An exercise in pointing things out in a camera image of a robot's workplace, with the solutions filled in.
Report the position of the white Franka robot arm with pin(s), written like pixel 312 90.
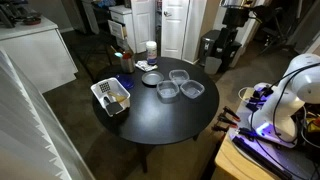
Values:
pixel 283 110

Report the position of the wooden spoon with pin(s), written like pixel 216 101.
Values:
pixel 118 96

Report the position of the wooden spatula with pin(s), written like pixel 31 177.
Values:
pixel 114 49

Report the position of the black base mounting clamp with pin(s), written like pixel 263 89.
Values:
pixel 257 98

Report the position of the black trash can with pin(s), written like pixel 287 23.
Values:
pixel 208 43

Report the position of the black long bar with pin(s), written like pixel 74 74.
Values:
pixel 260 156

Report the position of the blue round plate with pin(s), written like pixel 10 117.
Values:
pixel 127 81

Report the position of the black countertop appliance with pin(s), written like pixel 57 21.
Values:
pixel 10 13

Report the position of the grey slotted spatula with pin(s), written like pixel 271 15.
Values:
pixel 104 87

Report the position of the clear plastic lunchbox container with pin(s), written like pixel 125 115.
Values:
pixel 179 77
pixel 167 89
pixel 192 89

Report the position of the white small bin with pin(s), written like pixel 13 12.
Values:
pixel 213 65

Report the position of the white panel door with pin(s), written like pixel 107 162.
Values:
pixel 144 23
pixel 175 30

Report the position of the white kitchen counter cabinet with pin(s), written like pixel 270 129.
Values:
pixel 36 53

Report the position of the white wipes canister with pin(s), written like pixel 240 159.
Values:
pixel 151 53

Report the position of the white window blinds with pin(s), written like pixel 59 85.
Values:
pixel 30 133

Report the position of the black square spatula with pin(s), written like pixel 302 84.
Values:
pixel 114 107

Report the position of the white drawer cabinet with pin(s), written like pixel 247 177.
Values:
pixel 121 23

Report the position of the black dining chair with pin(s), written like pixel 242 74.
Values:
pixel 110 53

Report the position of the teal silicone utensil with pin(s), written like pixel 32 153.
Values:
pixel 118 54

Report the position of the light wooden workbench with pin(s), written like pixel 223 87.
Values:
pixel 230 160

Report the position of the white crumpled packet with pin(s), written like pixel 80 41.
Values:
pixel 146 66

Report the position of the dark red pan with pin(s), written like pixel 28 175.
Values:
pixel 32 21

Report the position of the metal utensil cup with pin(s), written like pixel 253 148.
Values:
pixel 127 65

